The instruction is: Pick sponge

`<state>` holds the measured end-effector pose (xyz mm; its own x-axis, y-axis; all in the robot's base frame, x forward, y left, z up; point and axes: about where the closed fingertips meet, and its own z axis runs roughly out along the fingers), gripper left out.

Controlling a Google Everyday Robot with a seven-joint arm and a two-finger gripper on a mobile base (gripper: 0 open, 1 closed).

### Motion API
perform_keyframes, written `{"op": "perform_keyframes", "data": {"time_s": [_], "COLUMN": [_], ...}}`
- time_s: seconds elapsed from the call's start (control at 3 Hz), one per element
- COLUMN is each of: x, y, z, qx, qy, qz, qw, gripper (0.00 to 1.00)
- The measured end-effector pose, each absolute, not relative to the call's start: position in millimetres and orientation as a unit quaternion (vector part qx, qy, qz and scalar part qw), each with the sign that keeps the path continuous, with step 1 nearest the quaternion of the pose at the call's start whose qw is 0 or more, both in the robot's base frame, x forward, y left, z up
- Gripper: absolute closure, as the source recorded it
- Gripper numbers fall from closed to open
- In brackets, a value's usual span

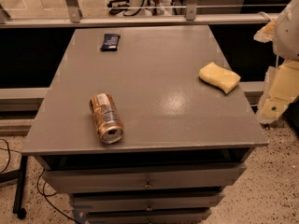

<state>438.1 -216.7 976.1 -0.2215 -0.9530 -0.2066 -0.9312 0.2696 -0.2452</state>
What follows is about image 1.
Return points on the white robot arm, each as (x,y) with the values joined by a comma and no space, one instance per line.
(281,83)

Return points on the dark blue snack packet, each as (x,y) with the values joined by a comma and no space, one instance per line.
(110,42)

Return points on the office chair base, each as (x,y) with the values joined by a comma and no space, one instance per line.
(120,4)

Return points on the gold soda can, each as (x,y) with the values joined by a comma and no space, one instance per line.
(106,119)

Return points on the bottom grey drawer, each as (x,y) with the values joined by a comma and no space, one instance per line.
(162,216)

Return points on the grey drawer cabinet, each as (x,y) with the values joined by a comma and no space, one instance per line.
(169,116)

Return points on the person's legs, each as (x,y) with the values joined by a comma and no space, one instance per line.
(159,0)

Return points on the top grey drawer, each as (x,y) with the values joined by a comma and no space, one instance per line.
(175,177)

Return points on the black stand leg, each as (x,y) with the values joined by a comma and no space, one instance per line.
(20,176)

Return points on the middle grey drawer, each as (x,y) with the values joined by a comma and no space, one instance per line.
(146,202)

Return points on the metal railing frame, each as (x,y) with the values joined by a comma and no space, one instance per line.
(95,13)

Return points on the yellow sponge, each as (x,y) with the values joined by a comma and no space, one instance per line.
(222,78)

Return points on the grey drawer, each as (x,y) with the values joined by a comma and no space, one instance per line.
(175,177)
(146,202)
(162,216)

